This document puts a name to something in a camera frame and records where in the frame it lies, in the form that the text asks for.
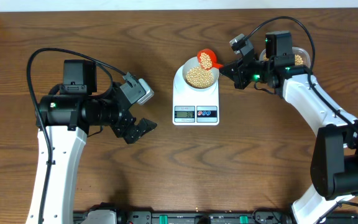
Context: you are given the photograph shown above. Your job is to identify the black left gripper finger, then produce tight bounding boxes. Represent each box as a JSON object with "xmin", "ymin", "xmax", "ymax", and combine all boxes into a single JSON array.
[
  {"xmin": 137, "ymin": 118, "xmax": 157, "ymax": 134},
  {"xmin": 123, "ymin": 125, "xmax": 146, "ymax": 144}
]

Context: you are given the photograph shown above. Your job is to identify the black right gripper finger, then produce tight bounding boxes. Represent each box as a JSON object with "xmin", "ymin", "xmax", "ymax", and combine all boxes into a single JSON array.
[
  {"xmin": 220, "ymin": 71, "xmax": 238, "ymax": 84},
  {"xmin": 219, "ymin": 60, "xmax": 239, "ymax": 73}
]

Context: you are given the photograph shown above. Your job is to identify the red measuring scoop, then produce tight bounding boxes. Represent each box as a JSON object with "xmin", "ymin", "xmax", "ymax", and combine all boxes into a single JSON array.
[{"xmin": 197, "ymin": 49, "xmax": 223, "ymax": 70}]

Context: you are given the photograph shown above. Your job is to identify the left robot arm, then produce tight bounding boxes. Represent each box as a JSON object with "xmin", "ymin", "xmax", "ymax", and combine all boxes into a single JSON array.
[{"xmin": 26, "ymin": 60, "xmax": 157, "ymax": 223}]

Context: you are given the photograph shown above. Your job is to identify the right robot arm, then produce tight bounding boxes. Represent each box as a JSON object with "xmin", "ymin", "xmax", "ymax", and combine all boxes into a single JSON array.
[{"xmin": 219, "ymin": 31, "xmax": 358, "ymax": 223}]

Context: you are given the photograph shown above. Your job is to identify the soybeans in scoop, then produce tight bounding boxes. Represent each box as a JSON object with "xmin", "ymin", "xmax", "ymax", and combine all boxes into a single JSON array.
[{"xmin": 199, "ymin": 52, "xmax": 213, "ymax": 70}]

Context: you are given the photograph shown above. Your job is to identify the soybeans in bowl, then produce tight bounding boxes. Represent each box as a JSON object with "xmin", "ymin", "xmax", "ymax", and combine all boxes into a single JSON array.
[{"xmin": 185, "ymin": 66, "xmax": 214, "ymax": 89}]

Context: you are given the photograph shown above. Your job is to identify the light blue bowl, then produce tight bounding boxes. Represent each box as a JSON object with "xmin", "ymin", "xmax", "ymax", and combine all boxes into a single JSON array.
[{"xmin": 180, "ymin": 57, "xmax": 219, "ymax": 90}]

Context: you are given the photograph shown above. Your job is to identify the white digital kitchen scale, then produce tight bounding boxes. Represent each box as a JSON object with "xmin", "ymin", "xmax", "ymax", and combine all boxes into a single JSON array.
[{"xmin": 172, "ymin": 65, "xmax": 220, "ymax": 126}]

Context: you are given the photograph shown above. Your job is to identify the soybeans in container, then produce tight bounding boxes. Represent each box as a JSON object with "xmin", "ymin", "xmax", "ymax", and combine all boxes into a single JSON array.
[{"xmin": 263, "ymin": 54, "xmax": 304, "ymax": 65}]

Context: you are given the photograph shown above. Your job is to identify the clear plastic container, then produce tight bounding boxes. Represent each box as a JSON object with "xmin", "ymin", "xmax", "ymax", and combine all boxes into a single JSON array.
[{"xmin": 259, "ymin": 47, "xmax": 311, "ymax": 67}]

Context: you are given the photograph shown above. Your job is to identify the black right camera cable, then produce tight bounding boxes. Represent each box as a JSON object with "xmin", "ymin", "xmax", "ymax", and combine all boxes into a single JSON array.
[{"xmin": 244, "ymin": 16, "xmax": 358, "ymax": 208}]

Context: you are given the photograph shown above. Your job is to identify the black camera cable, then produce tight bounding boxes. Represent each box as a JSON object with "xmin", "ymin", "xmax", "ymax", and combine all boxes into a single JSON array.
[
  {"xmin": 244, "ymin": 16, "xmax": 358, "ymax": 208},
  {"xmin": 25, "ymin": 47, "xmax": 136, "ymax": 224}
]

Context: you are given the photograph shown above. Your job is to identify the black left camera cable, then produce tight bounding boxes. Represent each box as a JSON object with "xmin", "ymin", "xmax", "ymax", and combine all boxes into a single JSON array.
[{"xmin": 25, "ymin": 47, "xmax": 136, "ymax": 224}]

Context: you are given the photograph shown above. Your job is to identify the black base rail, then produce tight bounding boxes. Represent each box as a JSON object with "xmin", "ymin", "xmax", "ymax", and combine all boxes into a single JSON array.
[{"xmin": 73, "ymin": 202, "xmax": 358, "ymax": 224}]

